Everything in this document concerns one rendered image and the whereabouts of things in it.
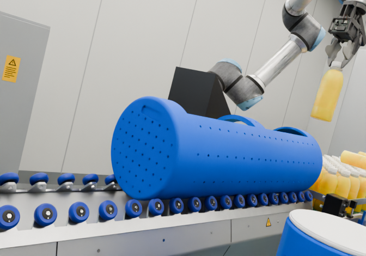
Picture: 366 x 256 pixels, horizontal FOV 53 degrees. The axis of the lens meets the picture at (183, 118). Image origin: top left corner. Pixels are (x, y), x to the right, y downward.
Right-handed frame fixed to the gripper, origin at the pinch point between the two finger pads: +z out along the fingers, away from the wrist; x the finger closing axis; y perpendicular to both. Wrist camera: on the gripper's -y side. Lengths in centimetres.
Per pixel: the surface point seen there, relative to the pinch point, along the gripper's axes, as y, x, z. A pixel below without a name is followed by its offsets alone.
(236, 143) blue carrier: 28.6, -3.7, 37.8
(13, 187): 80, -18, 67
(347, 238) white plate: 24, 33, 49
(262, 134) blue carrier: 12.7, -8.7, 31.4
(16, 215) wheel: 85, 2, 66
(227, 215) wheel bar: 18, -6, 60
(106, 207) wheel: 65, -1, 62
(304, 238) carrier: 31, 28, 52
